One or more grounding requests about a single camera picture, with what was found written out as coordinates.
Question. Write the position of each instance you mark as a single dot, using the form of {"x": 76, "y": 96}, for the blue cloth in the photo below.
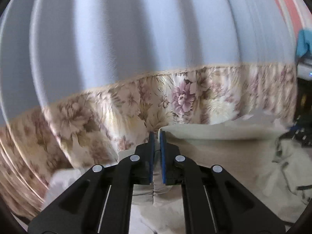
{"x": 304, "y": 42}

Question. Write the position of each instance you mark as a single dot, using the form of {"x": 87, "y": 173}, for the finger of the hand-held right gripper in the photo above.
{"x": 293, "y": 128}

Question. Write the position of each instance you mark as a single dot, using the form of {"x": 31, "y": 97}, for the water dispenser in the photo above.
{"x": 303, "y": 95}

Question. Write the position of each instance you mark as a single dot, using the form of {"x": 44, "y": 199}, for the light green zip jacket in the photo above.
{"x": 231, "y": 165}

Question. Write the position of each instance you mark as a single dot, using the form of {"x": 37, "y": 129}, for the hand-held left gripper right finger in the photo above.
{"x": 163, "y": 159}

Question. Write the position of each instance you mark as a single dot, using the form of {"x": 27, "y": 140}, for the blue floral curtain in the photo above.
{"x": 136, "y": 53}

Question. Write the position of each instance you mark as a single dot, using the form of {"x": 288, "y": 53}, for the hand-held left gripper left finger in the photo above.
{"x": 152, "y": 158}

